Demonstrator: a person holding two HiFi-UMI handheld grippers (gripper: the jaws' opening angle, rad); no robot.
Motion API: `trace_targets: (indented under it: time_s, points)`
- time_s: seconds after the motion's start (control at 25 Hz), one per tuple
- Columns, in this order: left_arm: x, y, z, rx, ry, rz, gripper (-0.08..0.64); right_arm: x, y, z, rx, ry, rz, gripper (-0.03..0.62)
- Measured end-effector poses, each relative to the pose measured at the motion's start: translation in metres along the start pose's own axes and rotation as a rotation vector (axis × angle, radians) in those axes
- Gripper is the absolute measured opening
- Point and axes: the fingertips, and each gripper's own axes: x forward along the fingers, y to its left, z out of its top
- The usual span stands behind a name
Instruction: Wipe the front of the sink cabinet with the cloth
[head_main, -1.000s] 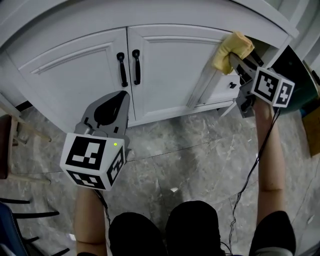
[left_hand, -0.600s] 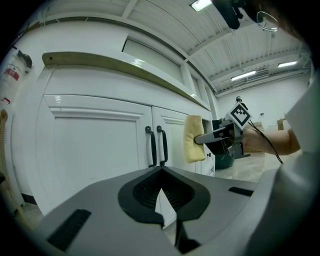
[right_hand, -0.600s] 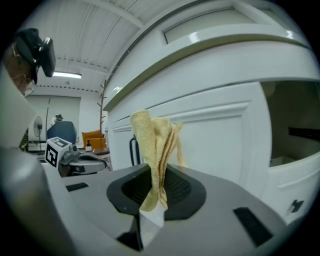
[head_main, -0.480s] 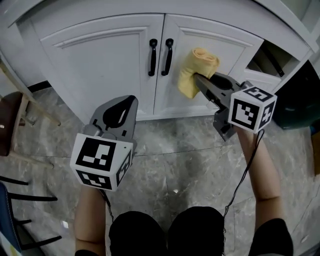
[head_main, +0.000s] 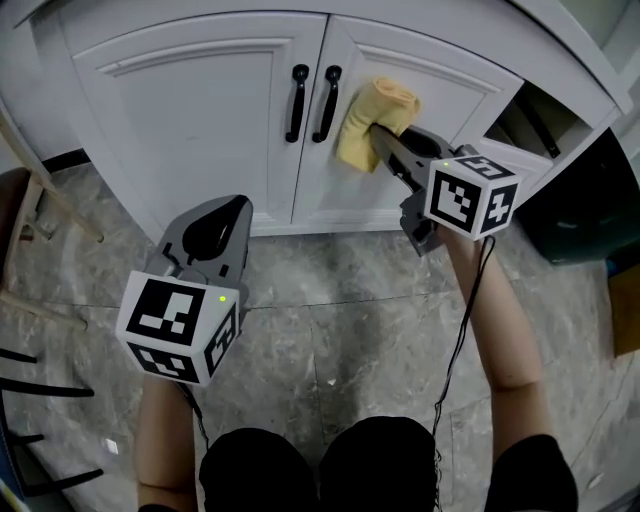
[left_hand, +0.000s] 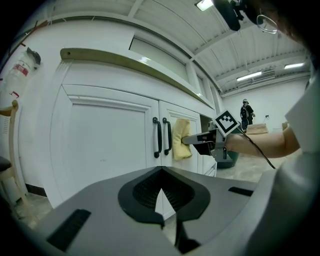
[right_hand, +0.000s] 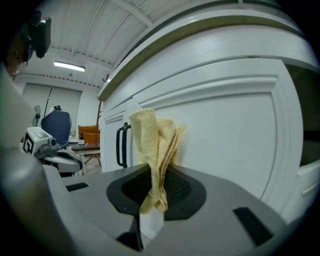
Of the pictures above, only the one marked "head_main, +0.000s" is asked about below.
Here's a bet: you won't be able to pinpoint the black star-print t-shirt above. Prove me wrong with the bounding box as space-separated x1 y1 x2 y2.
482 433 581 512

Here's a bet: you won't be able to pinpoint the person's right forearm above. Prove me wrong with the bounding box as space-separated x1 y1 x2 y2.
439 230 545 454

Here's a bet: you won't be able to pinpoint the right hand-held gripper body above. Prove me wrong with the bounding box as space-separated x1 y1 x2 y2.
398 143 520 258

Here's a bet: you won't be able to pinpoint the white vanity cabinet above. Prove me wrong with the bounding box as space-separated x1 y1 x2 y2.
14 0 634 240

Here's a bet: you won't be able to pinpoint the yellow cloth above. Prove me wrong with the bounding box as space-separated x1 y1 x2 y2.
335 76 421 175

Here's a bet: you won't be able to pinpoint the black cable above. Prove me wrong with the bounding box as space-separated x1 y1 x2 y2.
430 234 497 512
175 382 212 454

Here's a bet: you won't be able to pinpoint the white cabinet door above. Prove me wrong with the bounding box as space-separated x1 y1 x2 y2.
291 14 526 234
72 12 330 239

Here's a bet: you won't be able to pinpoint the closed cardboard box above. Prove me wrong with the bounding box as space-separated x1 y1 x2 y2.
607 264 640 359

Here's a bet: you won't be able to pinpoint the black trousers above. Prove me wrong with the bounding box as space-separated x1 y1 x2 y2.
198 416 442 512

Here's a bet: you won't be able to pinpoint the person's left forearm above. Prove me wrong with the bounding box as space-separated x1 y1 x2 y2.
137 372 206 512

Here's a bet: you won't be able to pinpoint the black door handle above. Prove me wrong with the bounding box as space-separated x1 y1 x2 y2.
284 63 311 144
311 64 343 144

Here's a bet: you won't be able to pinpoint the wooden chair with brown seat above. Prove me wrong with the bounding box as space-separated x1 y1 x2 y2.
0 114 106 331

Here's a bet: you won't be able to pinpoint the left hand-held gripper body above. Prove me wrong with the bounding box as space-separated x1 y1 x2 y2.
115 264 250 388

